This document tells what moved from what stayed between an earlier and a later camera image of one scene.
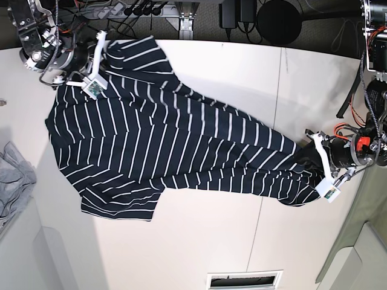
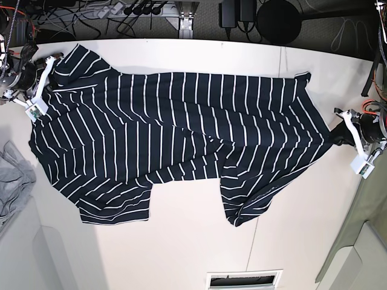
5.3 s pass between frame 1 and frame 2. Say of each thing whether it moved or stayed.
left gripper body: moved
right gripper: moved
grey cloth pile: stayed
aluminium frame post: stayed
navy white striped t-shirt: moved
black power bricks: stayed
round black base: stayed
